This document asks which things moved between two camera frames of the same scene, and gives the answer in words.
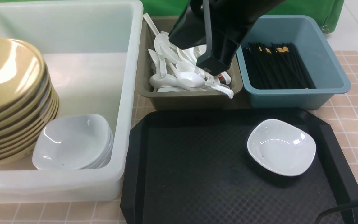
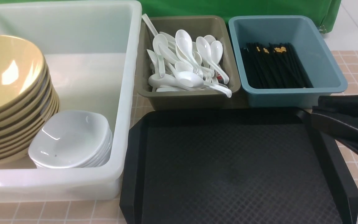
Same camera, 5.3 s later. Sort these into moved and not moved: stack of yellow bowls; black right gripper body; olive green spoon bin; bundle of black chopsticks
Moved: black right gripper body
Not moved: bundle of black chopsticks; olive green spoon bin; stack of yellow bowls
